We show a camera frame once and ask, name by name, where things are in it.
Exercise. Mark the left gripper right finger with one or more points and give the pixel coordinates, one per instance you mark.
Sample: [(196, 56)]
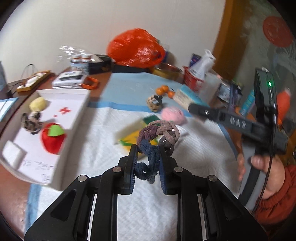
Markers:
[(168, 178)]

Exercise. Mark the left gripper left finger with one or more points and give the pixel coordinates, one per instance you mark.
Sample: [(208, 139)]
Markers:
[(127, 175)]

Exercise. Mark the purple blue braided scrunchie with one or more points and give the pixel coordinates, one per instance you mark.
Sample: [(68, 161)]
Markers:
[(157, 133)]

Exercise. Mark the brown beige braided scrunchie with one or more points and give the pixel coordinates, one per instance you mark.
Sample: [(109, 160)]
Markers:
[(155, 103)]

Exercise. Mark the white blue sponge block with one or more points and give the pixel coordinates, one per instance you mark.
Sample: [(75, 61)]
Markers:
[(184, 96)]

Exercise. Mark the pink fluffy ball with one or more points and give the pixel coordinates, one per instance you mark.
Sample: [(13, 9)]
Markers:
[(174, 115)]

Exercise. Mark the blue white absorbent pad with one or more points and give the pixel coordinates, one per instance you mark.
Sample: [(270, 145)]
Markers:
[(204, 148)]

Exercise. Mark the translucent plastic jug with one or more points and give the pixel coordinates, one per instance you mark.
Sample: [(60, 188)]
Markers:
[(209, 88)]

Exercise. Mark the mandarin orange right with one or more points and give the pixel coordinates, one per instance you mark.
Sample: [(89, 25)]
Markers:
[(170, 94)]

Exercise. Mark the mandarin orange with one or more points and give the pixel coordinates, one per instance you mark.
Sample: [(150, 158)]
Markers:
[(159, 91), (170, 94), (165, 88)]

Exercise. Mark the mandarin orange left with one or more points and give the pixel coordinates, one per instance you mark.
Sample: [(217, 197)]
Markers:
[(159, 91)]

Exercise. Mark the mandarin orange back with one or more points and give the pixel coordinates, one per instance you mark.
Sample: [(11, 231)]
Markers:
[(165, 88)]

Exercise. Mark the red plush apple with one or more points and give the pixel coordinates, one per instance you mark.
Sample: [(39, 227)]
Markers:
[(52, 137)]

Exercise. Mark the red plastic basket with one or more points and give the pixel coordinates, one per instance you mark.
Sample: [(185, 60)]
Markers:
[(194, 83)]

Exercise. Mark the white plastic bag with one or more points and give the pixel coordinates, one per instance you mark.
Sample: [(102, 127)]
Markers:
[(202, 67)]

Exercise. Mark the white foam tray box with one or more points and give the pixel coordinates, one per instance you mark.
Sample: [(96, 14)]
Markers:
[(40, 158)]

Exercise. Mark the metal bowl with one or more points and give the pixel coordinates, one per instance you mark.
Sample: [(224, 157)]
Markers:
[(166, 71)]

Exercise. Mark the blue can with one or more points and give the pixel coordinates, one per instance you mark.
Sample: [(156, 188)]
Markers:
[(194, 59)]

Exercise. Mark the leopard print scrunchie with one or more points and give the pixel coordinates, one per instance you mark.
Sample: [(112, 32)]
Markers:
[(32, 122)]

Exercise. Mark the white device box stack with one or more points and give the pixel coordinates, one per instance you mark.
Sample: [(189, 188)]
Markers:
[(69, 79)]

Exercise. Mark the yellow sponge piece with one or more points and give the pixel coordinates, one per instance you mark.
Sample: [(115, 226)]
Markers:
[(38, 104)]

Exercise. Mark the round tin with bottles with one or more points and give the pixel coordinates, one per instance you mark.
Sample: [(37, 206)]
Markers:
[(81, 62)]

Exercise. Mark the orange plastic bag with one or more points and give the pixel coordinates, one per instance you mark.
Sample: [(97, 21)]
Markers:
[(136, 48)]

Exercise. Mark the wooden tray with items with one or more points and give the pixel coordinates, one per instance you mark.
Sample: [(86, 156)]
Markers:
[(33, 81)]

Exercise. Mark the clear plastic wrap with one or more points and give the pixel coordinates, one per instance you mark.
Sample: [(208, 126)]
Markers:
[(66, 52)]

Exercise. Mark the pad on side table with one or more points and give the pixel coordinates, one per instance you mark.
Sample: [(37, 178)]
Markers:
[(5, 105)]

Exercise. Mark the orange strap handle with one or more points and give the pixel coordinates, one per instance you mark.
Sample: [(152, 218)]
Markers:
[(90, 83)]

